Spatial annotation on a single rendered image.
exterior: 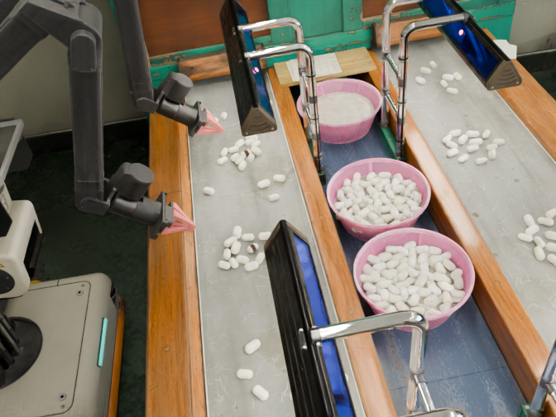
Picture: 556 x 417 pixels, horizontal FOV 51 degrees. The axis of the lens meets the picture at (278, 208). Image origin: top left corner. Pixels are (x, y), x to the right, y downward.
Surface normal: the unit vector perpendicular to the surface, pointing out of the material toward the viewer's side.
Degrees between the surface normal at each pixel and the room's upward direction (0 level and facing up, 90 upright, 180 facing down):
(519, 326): 0
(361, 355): 0
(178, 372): 0
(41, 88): 90
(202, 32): 90
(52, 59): 90
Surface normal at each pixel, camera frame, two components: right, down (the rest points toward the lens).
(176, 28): 0.15, 0.66
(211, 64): 0.09, 0.33
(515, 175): -0.11, -0.72
